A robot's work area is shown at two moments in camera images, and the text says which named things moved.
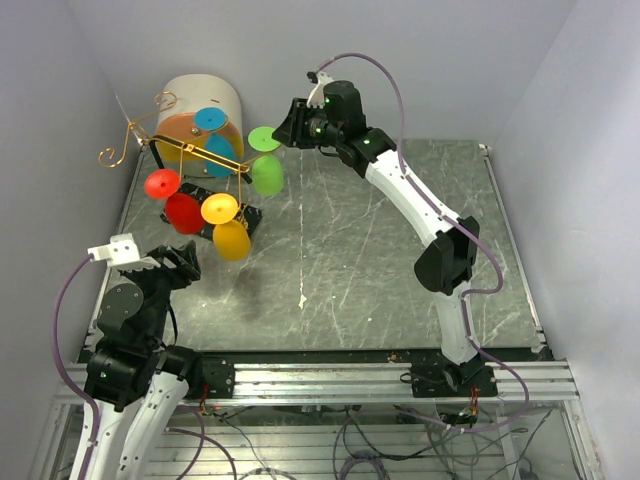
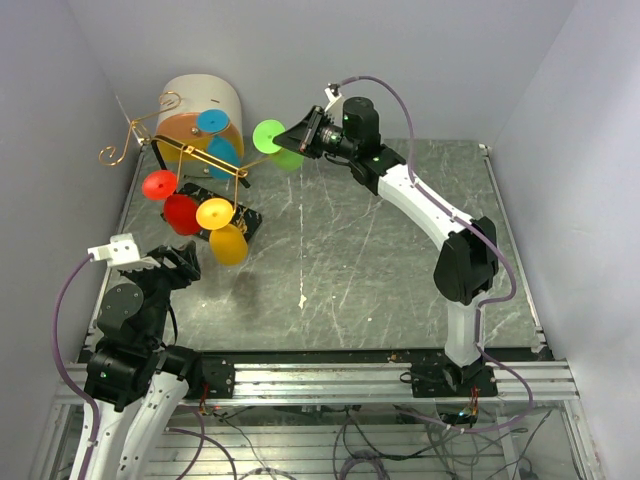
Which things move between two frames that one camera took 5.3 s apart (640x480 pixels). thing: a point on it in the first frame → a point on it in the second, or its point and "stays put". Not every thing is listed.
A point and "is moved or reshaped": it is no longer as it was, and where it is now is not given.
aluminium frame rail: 517,382 stays put
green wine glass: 267,173 → 263,136
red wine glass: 184,212 stays put
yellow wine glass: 231,238 is moved or reshaped
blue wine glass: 217,144 stays put
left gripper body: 165,276 stays put
